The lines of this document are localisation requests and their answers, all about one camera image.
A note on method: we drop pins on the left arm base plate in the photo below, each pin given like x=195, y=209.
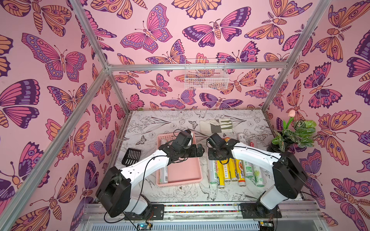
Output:
x=152, y=212

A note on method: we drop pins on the folded beige green cloth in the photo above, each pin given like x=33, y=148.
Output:
x=216, y=126

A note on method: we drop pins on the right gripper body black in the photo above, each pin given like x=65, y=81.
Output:
x=213, y=153

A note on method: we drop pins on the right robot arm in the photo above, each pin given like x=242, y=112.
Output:
x=288, y=174

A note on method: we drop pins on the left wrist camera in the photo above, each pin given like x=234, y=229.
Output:
x=183, y=137

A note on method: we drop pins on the white green plastic wrap roll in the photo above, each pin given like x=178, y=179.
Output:
x=212, y=169
x=247, y=167

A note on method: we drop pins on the white wire wall basket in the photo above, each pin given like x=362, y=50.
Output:
x=206, y=76

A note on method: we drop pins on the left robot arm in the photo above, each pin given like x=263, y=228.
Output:
x=114, y=192

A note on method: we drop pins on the aluminium front rail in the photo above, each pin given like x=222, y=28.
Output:
x=232, y=211

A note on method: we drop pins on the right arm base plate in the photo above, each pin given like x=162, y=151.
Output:
x=258, y=211

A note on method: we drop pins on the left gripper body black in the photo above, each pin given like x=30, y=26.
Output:
x=190, y=152

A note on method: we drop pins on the potted green plant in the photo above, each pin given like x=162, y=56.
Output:
x=294, y=135

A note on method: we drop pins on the yellow plastic wrap roll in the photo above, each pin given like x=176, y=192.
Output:
x=226, y=171
x=220, y=175
x=232, y=170
x=240, y=173

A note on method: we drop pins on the white red-label wrap roll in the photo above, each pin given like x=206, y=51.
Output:
x=257, y=172

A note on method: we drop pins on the pink perforated plastic basket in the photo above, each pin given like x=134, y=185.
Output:
x=186, y=172

